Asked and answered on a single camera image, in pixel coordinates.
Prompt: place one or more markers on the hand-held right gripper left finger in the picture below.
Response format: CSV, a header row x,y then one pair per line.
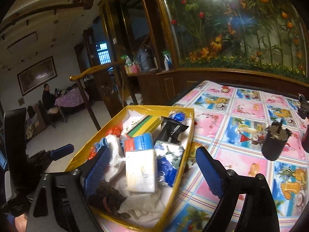
x,y
96,171

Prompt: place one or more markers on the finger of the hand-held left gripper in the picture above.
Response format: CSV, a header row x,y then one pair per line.
x,y
61,151

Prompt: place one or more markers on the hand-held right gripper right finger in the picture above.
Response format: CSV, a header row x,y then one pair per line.
x,y
210,174

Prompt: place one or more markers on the white cloth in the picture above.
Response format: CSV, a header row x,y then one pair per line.
x,y
115,159

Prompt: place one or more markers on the blue towel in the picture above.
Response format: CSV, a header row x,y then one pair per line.
x,y
100,145

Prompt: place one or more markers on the dark speckled cloth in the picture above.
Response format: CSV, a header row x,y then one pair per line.
x,y
106,198

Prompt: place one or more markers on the blue tissue pack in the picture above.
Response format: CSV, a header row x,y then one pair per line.
x,y
169,166

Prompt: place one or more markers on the orange plastic bag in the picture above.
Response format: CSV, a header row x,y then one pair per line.
x,y
113,131

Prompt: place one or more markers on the white tissue pack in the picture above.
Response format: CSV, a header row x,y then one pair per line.
x,y
141,171

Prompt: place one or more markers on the orange and blue pack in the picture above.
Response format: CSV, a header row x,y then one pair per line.
x,y
142,141

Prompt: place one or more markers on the black foil packet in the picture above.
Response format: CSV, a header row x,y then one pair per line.
x,y
172,130

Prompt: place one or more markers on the blue white plastic-wrapped bundle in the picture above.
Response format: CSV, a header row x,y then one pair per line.
x,y
177,116

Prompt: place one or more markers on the coloured cloth pack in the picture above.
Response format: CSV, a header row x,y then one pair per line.
x,y
144,123

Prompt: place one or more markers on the yellow cardboard box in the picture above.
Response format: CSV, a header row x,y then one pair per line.
x,y
157,108

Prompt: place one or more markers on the person's left hand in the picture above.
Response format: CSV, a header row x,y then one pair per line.
x,y
21,223

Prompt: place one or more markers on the cushioned chair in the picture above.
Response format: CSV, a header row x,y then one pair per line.
x,y
35,123

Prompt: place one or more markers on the round table with purple cloth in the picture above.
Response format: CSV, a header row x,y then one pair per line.
x,y
71,99

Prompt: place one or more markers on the carved wooden chair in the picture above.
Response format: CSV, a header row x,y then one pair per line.
x,y
106,91

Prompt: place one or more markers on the small red round ornament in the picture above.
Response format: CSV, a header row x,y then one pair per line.
x,y
224,89

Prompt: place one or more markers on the wooden display cabinet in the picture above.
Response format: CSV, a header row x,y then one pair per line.
x,y
169,82

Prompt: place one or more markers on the black motor with wooden wheel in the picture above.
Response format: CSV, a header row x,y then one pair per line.
x,y
306,140

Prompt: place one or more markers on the barred window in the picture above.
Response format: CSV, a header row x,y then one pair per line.
x,y
102,53

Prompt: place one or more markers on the pink container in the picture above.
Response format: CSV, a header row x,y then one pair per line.
x,y
132,69

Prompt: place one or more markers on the green packet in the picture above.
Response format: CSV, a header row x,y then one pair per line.
x,y
125,60

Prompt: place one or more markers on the black plastic gadget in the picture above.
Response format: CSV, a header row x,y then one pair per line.
x,y
303,107

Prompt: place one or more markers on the white spray bottle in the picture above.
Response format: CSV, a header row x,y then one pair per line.
x,y
167,62

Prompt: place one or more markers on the blue grey thermos jug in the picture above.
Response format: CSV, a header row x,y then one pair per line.
x,y
144,60

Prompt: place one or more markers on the flower display glass panel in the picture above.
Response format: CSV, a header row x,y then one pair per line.
x,y
241,29

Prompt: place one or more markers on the framed wall picture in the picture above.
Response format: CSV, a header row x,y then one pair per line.
x,y
36,75

